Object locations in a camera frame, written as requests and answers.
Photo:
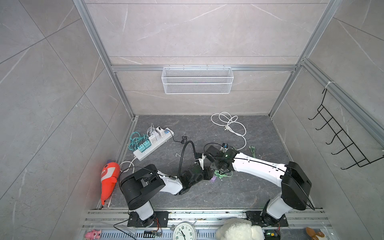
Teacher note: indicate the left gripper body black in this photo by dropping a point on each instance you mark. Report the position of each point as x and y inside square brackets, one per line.
[207, 174]

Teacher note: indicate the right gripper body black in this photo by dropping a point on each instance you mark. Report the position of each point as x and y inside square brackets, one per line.
[217, 168]

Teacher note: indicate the white charger with label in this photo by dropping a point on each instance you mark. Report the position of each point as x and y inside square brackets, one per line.
[157, 136]

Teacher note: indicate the beige labelled charger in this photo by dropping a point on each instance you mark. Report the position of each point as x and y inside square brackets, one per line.
[152, 139]

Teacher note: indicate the teal charger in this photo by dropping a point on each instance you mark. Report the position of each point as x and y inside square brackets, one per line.
[142, 148]
[147, 144]

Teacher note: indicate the white multicolour power strip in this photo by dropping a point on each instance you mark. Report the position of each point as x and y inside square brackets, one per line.
[154, 146]

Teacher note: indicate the white square charger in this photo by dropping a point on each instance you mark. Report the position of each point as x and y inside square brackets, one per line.
[162, 132]

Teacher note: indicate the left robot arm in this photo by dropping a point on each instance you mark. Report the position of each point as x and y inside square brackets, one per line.
[141, 186]

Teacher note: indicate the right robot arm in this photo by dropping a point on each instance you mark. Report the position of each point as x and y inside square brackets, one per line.
[294, 183]

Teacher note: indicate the white analog clock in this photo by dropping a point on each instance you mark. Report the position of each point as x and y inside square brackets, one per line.
[185, 231]

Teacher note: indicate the white plush toy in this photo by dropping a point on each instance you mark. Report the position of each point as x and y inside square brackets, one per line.
[239, 229]

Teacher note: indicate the red plush toy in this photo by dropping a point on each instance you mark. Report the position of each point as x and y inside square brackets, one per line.
[109, 178]

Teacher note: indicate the pink plush toy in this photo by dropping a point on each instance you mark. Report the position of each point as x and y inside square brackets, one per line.
[93, 235]

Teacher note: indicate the brown plush toy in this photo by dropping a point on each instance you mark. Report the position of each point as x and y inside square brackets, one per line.
[315, 235]

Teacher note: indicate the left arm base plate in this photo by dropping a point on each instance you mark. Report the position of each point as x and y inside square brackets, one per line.
[157, 219]

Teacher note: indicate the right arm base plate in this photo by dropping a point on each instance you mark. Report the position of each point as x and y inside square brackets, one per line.
[259, 218]

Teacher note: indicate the white wire mesh basket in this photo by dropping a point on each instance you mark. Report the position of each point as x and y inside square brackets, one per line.
[194, 80]

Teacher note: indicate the black wire hook rack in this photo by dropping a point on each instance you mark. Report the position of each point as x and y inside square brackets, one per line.
[339, 133]

